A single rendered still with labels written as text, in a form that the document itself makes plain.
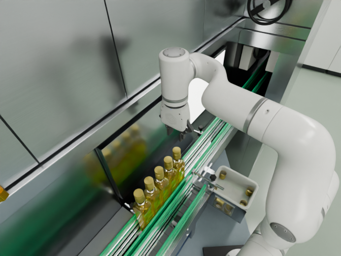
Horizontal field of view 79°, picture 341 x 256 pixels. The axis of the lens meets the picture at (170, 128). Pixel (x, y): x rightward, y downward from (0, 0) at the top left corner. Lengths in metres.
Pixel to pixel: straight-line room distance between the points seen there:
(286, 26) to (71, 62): 1.16
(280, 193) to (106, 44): 0.55
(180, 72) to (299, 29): 0.95
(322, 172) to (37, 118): 0.61
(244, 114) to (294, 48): 1.02
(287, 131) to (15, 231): 0.71
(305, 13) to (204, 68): 0.85
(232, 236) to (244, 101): 0.98
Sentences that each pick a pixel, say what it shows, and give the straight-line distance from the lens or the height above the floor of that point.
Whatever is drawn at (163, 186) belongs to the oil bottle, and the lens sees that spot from 0.86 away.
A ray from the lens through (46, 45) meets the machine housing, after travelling 0.53.
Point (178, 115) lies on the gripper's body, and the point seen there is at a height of 1.56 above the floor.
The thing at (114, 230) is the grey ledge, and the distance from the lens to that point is 1.04.
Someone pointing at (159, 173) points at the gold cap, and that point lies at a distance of 0.80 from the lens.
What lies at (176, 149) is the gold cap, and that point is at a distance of 0.86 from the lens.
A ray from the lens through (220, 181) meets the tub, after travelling 1.25.
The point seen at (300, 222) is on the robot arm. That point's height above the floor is 1.58.
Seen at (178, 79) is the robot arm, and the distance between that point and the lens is 0.59.
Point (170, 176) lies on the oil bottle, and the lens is 0.88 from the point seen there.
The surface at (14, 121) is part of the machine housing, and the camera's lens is 0.55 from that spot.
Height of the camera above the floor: 2.00
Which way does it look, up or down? 45 degrees down
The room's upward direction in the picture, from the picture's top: 3 degrees counter-clockwise
